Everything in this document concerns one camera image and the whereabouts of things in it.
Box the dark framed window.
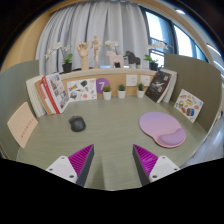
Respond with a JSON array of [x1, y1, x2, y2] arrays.
[[139, 6, 209, 69]]

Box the black cover book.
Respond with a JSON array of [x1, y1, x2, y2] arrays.
[[144, 70, 173, 104]]

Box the wooden hand model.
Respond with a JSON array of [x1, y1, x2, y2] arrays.
[[76, 41, 90, 71]]

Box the wooden artist mannequin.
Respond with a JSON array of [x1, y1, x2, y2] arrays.
[[90, 34, 105, 69]]

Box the wooden desk back shelf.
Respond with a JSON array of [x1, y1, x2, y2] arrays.
[[59, 67, 158, 99]]

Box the white book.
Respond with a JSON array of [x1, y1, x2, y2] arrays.
[[159, 68, 177, 104], [25, 75, 48, 118], [168, 69, 179, 103]]

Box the white wall socket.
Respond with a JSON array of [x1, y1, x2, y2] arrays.
[[139, 75, 152, 87], [125, 74, 138, 87]]

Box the white sticker picture card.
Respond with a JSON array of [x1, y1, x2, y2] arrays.
[[66, 78, 98, 103]]

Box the food sticker sheet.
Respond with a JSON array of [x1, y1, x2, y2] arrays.
[[173, 88, 205, 124]]

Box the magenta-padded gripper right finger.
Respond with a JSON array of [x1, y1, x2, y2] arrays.
[[132, 143, 181, 187]]

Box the ceiling lights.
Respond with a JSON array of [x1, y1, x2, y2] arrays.
[[174, 8, 224, 73]]

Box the white orchid in black pot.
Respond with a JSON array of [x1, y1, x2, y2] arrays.
[[143, 41, 169, 72], [103, 39, 122, 69], [44, 42, 74, 74]]

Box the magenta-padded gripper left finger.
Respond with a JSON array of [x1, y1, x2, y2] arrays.
[[45, 143, 95, 188]]

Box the beige paper card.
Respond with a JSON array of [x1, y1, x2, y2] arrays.
[[6, 101, 39, 149]]

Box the black horse figurine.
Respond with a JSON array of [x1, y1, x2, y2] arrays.
[[123, 50, 142, 68]]

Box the black computer mouse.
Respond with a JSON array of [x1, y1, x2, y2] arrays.
[[68, 115, 87, 133]]

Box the purple round number sign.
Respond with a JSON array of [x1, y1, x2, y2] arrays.
[[95, 77, 111, 95]]

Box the pink horse figurine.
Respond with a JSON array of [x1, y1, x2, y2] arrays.
[[105, 49, 125, 69]]

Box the purple mouse pad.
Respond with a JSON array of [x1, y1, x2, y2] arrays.
[[138, 111, 187, 149]]

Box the grey white curtain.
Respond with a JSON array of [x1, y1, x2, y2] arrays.
[[35, 1, 149, 76]]

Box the olive desk divider panel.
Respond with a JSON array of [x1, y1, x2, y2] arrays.
[[163, 53, 223, 134], [0, 59, 42, 161]]

